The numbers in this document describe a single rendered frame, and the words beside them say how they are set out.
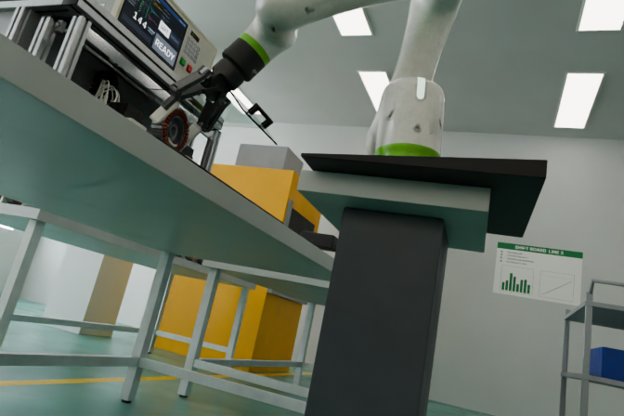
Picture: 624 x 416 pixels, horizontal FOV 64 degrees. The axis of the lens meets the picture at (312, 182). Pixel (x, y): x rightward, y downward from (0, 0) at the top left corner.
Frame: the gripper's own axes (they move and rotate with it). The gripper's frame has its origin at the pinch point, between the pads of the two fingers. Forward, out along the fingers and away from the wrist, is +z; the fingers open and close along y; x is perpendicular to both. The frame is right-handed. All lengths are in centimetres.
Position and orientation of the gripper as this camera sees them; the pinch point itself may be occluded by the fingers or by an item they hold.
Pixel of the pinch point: (172, 128)
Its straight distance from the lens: 121.6
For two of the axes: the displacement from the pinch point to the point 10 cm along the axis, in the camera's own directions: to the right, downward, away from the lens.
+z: -6.9, 7.1, -1.5
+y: -2.2, -4.0, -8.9
